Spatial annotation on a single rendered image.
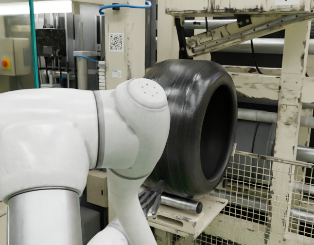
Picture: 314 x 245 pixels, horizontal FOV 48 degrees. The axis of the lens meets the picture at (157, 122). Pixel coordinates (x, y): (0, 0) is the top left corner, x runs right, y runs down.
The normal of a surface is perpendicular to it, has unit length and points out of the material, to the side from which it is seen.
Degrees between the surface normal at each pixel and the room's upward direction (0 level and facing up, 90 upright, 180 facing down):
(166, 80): 40
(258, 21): 90
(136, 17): 90
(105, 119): 63
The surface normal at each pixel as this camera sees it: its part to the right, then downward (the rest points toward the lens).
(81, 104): 0.39, -0.62
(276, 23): -0.51, 0.19
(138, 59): 0.86, 0.13
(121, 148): 0.34, 0.58
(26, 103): 0.18, -0.62
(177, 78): -0.30, -0.65
